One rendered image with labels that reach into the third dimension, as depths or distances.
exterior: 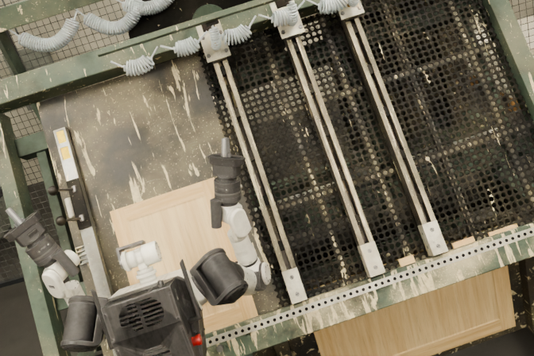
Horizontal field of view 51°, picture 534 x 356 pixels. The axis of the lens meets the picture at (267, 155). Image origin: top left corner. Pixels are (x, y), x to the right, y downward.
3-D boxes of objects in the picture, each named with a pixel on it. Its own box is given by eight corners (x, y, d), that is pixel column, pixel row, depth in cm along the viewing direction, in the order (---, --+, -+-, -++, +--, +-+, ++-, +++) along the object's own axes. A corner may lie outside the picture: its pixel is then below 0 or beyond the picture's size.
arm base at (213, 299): (254, 289, 172) (244, 282, 162) (222, 315, 171) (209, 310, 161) (229, 252, 179) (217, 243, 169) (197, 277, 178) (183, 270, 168)
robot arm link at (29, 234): (1, 236, 179) (25, 263, 182) (5, 237, 171) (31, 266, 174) (33, 210, 185) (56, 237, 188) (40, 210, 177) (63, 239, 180)
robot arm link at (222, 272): (254, 284, 175) (238, 279, 163) (232, 303, 175) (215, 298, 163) (234, 257, 180) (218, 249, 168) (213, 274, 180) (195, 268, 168)
